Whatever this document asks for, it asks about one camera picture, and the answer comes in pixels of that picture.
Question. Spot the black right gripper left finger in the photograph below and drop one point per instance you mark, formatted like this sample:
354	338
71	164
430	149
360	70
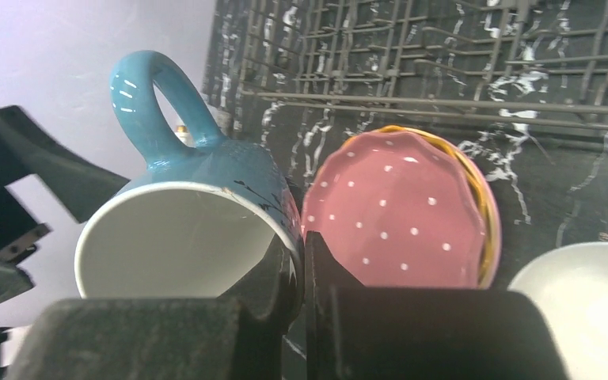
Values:
235	336

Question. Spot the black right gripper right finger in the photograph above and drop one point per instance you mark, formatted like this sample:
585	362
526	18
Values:
359	332

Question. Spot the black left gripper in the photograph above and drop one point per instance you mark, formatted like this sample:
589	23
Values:
79	185

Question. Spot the blue ceramic mug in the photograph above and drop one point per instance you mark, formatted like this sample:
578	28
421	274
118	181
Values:
202	215

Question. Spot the pink polka dot plate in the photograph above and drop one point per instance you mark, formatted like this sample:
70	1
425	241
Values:
397	212

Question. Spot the yellow plate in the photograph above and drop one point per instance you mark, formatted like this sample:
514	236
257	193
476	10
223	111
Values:
484	198

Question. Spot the white ceramic bowl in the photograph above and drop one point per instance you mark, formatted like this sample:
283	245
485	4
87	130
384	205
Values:
569	286

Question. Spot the metal wire dish rack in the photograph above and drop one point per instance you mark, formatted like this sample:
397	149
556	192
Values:
538	63

